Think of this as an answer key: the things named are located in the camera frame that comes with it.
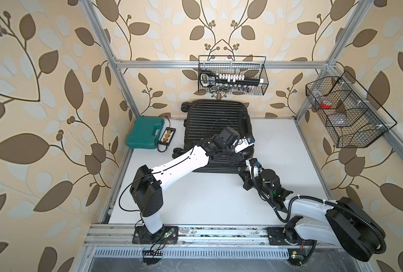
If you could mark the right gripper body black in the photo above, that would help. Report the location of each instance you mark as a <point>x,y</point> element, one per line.
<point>257,184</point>

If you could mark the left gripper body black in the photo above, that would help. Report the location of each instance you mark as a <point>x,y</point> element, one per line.
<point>229,152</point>

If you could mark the black hard-shell suitcase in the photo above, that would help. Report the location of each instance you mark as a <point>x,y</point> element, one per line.
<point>206,118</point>

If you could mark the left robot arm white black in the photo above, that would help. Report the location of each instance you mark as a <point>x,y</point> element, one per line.
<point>149,183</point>

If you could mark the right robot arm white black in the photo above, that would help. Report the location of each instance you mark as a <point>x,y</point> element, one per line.
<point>342,223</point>

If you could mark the small black tray orange parts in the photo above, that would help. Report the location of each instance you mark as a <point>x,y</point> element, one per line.
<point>167,136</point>

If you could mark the green plastic tool case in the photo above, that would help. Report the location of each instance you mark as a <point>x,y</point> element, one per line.
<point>145,133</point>

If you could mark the clear plastic bag in basket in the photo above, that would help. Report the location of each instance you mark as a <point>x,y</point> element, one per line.
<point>339,120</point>

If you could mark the red item in basket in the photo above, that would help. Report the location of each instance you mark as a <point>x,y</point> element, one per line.
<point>326,104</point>

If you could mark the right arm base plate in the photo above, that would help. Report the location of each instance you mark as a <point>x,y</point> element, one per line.
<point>276,237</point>

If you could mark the socket set black rail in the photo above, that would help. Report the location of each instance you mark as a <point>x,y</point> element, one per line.
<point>208,78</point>

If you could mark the back wire basket black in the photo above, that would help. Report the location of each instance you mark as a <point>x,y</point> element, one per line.
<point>250,66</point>

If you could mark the wire basket black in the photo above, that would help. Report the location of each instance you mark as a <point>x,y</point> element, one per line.
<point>250,66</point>
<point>369,120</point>

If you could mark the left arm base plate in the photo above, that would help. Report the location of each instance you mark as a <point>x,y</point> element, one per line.
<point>143,236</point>

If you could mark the right wire basket black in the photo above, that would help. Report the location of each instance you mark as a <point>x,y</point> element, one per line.
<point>369,120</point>

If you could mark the aluminium front rail frame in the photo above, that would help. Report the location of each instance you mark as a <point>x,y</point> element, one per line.
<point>205,248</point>

